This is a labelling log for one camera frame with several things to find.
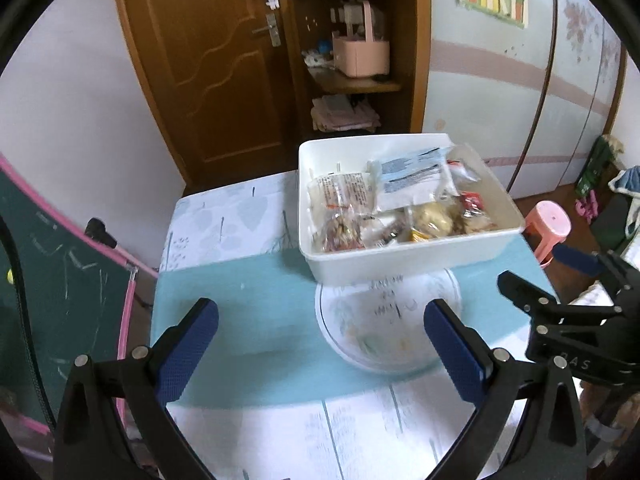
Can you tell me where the white grey snack wrapper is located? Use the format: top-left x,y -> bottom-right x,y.
368,148 -> 459,212

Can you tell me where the red jujube snack packet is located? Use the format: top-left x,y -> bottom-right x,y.
447,159 -> 497,234

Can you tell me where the pink plastic stool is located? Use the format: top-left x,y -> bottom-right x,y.
525,200 -> 572,269

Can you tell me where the white plastic storage bin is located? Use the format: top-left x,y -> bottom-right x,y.
298,133 -> 525,286

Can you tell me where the clear packet brown snack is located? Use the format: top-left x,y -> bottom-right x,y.
307,171 -> 373,252

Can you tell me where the folded pink cloth stack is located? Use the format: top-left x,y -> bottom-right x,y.
310,94 -> 381,133

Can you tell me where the wooden corner shelf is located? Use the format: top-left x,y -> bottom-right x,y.
283,0 -> 432,140

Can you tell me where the brown wooden door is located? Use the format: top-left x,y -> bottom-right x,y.
116,0 -> 300,193

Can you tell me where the black cable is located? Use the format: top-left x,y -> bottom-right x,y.
0,213 -> 57,430

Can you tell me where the green chalkboard pink frame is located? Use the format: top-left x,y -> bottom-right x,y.
1,160 -> 156,465

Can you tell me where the pink handled basket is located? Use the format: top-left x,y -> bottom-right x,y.
332,0 -> 390,79

